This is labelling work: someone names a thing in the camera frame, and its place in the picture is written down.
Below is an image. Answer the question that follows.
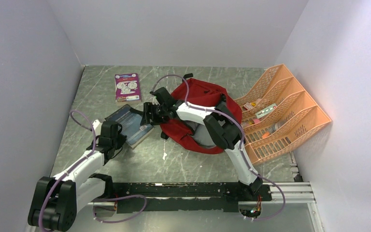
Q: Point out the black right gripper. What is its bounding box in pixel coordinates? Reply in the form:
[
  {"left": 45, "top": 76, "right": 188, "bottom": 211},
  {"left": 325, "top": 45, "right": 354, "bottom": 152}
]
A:
[{"left": 140, "top": 102, "right": 167, "bottom": 127}]

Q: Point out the white green ruler case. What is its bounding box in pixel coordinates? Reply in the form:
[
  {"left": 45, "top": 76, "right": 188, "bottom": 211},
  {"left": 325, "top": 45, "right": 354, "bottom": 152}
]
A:
[{"left": 255, "top": 103, "right": 277, "bottom": 119}]

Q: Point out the orange plastic desk organizer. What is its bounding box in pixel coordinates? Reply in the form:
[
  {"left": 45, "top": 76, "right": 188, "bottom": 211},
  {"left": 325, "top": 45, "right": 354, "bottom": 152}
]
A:
[{"left": 235, "top": 64, "right": 331, "bottom": 165}]

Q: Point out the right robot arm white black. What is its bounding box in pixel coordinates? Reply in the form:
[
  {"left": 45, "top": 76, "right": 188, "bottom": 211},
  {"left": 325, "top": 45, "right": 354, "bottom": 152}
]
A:
[{"left": 141, "top": 87, "right": 263, "bottom": 200}]

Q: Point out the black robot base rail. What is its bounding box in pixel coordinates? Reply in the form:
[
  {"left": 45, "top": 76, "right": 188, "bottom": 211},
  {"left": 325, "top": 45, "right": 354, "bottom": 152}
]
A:
[{"left": 86, "top": 182, "right": 314, "bottom": 214}]

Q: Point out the red student backpack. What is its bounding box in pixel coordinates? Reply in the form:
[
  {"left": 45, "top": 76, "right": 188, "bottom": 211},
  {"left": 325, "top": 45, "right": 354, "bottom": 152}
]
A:
[{"left": 128, "top": 73, "right": 243, "bottom": 155}]

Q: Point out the blue paperback book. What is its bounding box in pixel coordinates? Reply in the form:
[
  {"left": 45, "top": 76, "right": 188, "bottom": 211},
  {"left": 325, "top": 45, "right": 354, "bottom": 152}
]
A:
[{"left": 105, "top": 104, "right": 154, "bottom": 148}]

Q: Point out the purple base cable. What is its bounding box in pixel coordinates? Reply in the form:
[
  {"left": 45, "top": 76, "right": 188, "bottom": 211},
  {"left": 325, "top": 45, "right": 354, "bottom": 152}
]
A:
[{"left": 92, "top": 194, "right": 148, "bottom": 224}]

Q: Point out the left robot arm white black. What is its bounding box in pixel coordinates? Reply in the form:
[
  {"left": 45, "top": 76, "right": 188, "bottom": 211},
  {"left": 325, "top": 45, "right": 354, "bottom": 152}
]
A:
[{"left": 28, "top": 121, "right": 127, "bottom": 232}]

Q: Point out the purple puzzle book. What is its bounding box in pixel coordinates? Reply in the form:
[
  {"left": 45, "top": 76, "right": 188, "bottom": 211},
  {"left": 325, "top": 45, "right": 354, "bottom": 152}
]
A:
[{"left": 114, "top": 73, "right": 141, "bottom": 104}]

